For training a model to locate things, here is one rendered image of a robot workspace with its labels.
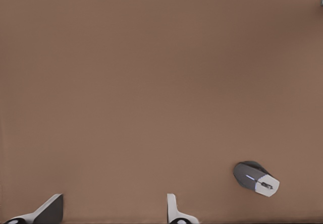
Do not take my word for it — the grey and white computer mouse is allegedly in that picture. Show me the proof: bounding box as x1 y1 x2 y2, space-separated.
233 160 281 198

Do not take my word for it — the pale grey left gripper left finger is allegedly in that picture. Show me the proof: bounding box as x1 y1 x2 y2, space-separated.
2 193 64 224

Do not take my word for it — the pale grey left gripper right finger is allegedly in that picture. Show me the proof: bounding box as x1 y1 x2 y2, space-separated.
166 193 200 224

